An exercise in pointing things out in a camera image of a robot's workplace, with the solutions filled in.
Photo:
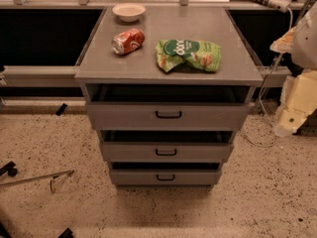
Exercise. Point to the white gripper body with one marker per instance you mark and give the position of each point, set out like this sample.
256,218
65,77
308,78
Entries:
305,47

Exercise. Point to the grey drawer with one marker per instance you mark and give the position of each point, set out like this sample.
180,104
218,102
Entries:
166,152
182,177
167,117

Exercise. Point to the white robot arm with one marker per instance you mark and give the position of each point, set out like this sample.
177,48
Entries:
301,41

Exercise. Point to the grey drawer cabinet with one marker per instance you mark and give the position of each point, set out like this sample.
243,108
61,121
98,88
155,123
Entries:
106,77

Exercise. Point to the grey bottom drawer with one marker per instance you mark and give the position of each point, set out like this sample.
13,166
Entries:
182,177

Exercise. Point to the grey top drawer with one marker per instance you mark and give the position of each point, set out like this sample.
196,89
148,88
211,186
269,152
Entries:
167,117

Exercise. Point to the green chip bag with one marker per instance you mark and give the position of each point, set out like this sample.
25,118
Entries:
201,55

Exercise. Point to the orange soda can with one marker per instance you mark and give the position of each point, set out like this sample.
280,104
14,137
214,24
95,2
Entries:
128,41

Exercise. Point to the white ceramic bowl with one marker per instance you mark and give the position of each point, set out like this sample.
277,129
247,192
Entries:
129,12

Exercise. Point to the metal rod with clip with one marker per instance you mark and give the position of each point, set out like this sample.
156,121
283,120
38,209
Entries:
51,177

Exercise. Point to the black floor foot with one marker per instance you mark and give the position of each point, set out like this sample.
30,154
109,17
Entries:
67,233

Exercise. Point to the black caster wheel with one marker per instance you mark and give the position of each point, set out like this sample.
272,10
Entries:
9,169

